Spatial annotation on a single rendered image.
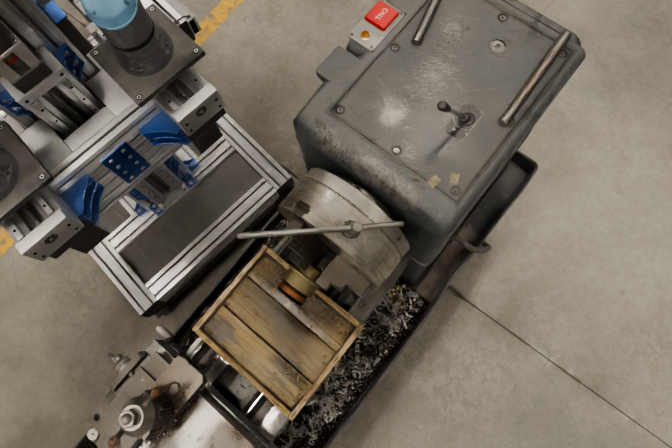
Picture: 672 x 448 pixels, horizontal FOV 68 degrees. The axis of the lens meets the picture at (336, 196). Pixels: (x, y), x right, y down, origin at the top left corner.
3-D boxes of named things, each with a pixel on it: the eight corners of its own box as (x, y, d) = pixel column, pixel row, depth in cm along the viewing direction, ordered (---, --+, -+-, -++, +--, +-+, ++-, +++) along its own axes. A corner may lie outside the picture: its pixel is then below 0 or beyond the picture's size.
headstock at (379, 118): (416, 37, 164) (431, -56, 127) (542, 118, 153) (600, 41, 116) (299, 171, 151) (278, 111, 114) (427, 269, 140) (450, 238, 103)
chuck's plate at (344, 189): (304, 179, 139) (318, 154, 109) (390, 252, 140) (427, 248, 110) (296, 188, 139) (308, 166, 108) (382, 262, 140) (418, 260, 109)
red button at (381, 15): (379, 4, 123) (379, -1, 121) (398, 17, 122) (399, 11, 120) (364, 21, 122) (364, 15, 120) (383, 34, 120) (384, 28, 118)
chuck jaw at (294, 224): (322, 228, 122) (299, 201, 114) (336, 236, 119) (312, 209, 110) (293, 263, 120) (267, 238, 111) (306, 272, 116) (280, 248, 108)
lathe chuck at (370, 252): (296, 189, 139) (308, 166, 108) (382, 262, 140) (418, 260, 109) (275, 213, 137) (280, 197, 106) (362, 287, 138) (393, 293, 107)
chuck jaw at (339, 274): (344, 244, 119) (384, 275, 117) (345, 248, 124) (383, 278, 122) (315, 280, 117) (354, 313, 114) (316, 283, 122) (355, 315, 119)
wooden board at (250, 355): (266, 246, 145) (264, 243, 141) (364, 327, 137) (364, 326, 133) (195, 329, 139) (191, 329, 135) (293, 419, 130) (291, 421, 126)
